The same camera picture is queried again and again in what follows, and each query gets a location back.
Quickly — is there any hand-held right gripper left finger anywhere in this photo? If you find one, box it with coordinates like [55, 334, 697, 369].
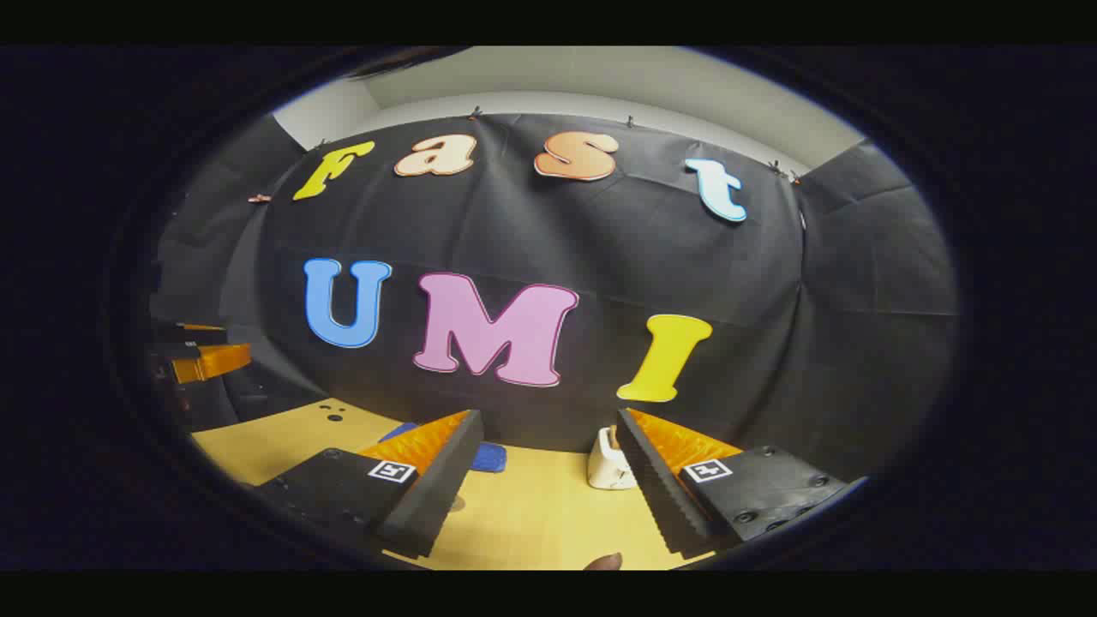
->
[253, 409, 485, 560]

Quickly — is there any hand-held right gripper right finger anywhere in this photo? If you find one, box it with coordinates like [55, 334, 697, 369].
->
[614, 408, 851, 560]

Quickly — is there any blue towel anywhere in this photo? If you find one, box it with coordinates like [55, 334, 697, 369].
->
[380, 422, 507, 474]

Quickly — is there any white toaster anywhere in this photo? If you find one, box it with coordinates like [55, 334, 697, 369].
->
[587, 427, 637, 491]

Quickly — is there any black backdrop cloth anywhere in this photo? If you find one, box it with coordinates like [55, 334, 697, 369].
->
[150, 111, 959, 485]

